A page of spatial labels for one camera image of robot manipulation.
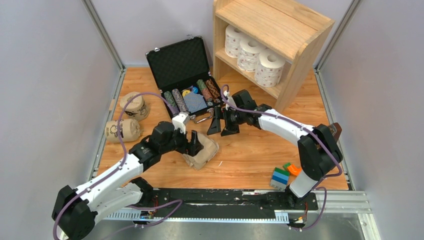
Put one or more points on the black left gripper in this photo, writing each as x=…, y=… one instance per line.
x=192, y=148

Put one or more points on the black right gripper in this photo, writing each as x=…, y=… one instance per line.
x=215, y=126

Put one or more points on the brown roll labelled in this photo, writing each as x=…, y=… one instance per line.
x=210, y=149

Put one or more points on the floral toilet roll two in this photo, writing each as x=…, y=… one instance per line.
x=269, y=68

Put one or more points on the floral toilet roll one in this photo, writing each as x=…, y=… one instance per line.
x=248, y=56

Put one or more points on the floral toilet roll three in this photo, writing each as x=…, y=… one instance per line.
x=233, y=36

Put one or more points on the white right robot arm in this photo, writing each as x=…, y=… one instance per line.
x=317, y=145

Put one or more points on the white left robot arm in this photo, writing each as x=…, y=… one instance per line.
x=78, y=210

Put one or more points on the wooden shelf unit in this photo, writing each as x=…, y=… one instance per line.
x=289, y=28

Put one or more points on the brown wrapped roll lying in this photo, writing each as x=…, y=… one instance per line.
x=129, y=130

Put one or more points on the brown wrapped roll upright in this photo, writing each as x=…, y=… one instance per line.
x=137, y=108

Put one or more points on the black poker chip case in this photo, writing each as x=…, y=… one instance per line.
x=182, y=74

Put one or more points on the blue green block stack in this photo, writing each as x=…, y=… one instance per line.
x=279, y=179

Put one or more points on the orange curved toy piece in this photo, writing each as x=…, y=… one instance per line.
x=291, y=169

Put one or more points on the brown metronome with glass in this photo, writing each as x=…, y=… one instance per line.
x=336, y=130

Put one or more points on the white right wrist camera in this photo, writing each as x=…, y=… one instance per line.
x=229, y=101

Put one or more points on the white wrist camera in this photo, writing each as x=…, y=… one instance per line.
x=229, y=101
x=180, y=122

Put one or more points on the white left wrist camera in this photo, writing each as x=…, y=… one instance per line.
x=180, y=122

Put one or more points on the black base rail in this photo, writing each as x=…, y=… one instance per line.
x=205, y=203

